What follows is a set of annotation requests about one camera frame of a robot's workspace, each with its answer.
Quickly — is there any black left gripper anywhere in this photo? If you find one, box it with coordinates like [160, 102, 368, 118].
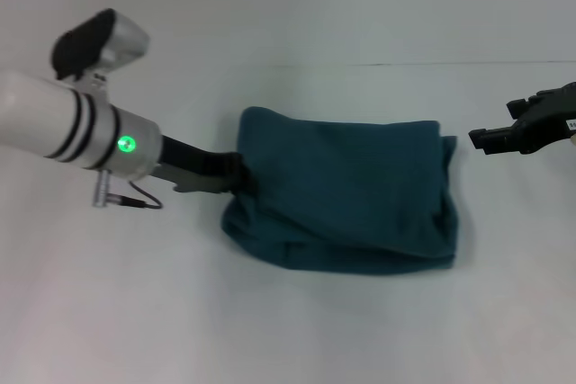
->
[155, 133, 261, 193]

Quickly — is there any left gripper cable with plug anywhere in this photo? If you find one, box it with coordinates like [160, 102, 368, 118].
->
[91, 169, 163, 211]

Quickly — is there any teal blue t-shirt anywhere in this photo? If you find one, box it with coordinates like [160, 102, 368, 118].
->
[220, 105, 464, 276]

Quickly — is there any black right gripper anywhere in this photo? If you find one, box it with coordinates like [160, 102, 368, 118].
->
[467, 82, 576, 159]

